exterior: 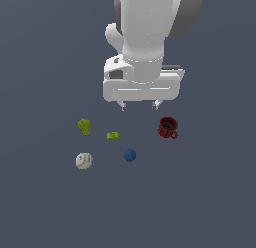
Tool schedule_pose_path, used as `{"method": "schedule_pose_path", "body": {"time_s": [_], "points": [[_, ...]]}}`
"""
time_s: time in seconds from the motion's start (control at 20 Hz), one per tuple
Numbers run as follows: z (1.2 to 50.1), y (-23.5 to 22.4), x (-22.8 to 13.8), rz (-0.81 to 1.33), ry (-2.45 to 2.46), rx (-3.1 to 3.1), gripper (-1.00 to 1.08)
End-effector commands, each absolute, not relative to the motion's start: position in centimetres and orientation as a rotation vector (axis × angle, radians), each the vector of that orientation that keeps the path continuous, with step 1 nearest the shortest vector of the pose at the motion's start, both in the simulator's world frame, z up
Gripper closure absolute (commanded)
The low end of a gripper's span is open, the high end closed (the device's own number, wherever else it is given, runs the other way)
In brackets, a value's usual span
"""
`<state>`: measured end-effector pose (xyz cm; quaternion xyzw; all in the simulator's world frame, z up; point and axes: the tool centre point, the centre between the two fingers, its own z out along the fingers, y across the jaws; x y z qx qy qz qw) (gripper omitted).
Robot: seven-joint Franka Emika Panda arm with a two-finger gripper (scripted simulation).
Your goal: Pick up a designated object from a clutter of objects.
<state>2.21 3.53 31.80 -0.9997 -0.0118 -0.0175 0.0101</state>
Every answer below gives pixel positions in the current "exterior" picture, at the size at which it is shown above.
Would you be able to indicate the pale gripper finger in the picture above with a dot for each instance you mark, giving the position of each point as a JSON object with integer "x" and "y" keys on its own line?
{"x": 123, "y": 106}
{"x": 155, "y": 105}

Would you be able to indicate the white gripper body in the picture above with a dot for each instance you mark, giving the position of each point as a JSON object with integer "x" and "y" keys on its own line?
{"x": 140, "y": 90}

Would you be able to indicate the dark red mug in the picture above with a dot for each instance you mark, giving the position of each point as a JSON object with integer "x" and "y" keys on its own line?
{"x": 167, "y": 127}

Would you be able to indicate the small green toy block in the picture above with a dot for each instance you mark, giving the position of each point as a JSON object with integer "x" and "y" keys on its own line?
{"x": 113, "y": 135}

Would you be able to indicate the green pear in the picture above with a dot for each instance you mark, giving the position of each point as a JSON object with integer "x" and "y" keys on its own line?
{"x": 84, "y": 126}

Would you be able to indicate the blue ball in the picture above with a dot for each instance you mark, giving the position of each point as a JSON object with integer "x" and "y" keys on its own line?
{"x": 129, "y": 155}

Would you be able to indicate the white baseball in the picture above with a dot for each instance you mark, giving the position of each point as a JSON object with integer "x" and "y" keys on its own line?
{"x": 84, "y": 160}

